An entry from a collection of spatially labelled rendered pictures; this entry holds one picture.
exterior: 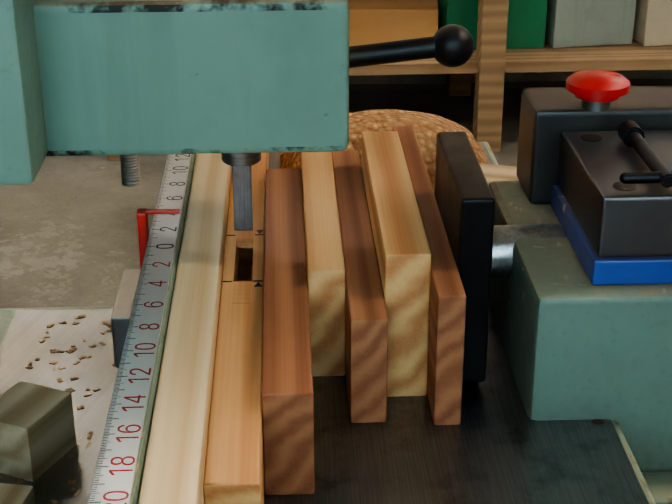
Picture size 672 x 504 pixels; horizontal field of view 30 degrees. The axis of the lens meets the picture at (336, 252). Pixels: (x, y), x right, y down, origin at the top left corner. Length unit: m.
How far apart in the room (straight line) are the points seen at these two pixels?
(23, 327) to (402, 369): 0.37
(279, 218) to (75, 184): 2.74
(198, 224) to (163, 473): 0.22
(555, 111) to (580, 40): 3.07
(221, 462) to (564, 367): 0.17
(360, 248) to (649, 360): 0.14
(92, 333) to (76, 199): 2.42
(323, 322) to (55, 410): 0.20
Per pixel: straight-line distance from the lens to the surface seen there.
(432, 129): 0.81
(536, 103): 0.62
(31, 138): 0.54
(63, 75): 0.56
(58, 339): 0.85
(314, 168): 0.68
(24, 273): 2.88
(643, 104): 0.63
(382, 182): 0.62
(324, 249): 0.58
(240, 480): 0.45
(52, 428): 0.71
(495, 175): 0.73
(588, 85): 0.60
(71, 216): 3.16
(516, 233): 0.59
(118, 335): 0.76
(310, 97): 0.56
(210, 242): 0.60
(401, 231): 0.56
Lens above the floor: 1.19
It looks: 24 degrees down
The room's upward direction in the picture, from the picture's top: straight up
